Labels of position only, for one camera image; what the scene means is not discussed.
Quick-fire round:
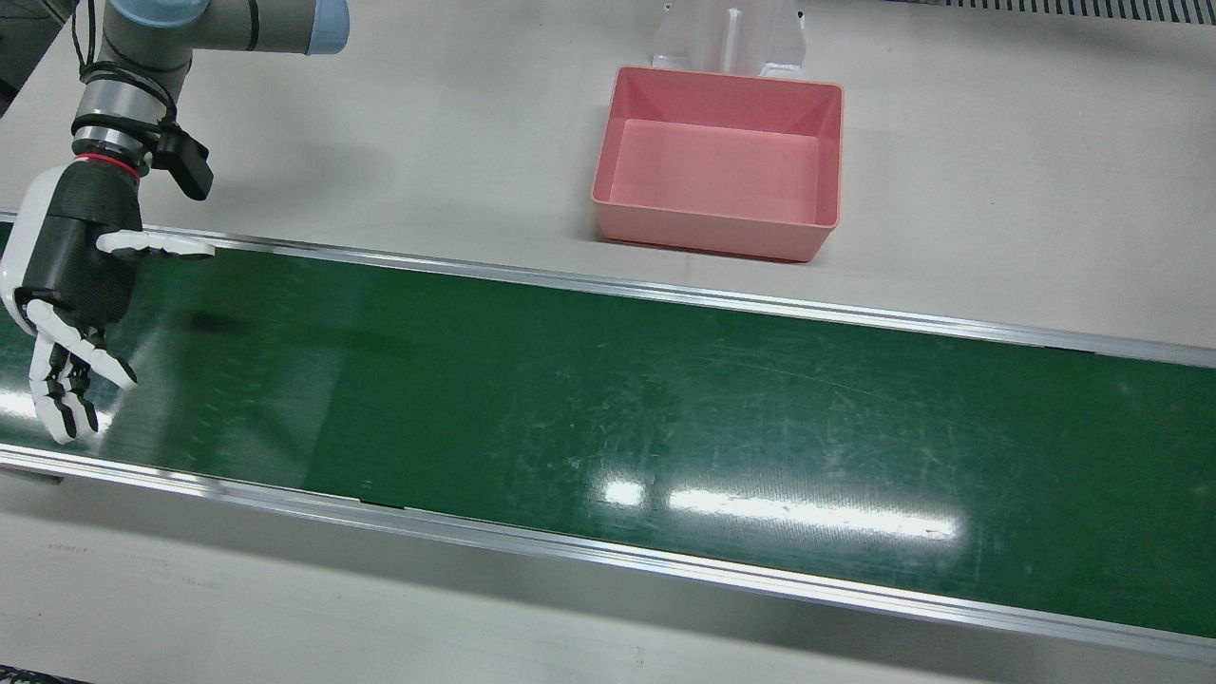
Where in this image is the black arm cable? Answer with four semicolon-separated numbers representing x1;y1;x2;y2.
74;0;183;139

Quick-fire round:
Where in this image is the black vent grille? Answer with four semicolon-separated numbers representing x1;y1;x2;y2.
893;0;1216;26

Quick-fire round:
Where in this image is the clear plastic stand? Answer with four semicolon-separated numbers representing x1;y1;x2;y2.
652;0;808;79

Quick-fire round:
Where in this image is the pink plastic box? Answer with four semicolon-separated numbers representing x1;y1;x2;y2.
591;65;845;264

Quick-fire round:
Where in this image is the green conveyor belt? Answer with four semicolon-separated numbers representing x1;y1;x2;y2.
0;221;1216;639

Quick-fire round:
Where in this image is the aluminium conveyor side rail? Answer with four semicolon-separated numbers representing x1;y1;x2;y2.
0;443;1216;664
0;211;1216;370

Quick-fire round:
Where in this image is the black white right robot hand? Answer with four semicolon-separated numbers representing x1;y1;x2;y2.
0;157;216;446

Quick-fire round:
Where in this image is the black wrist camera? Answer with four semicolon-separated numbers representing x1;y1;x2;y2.
152;126;215;201

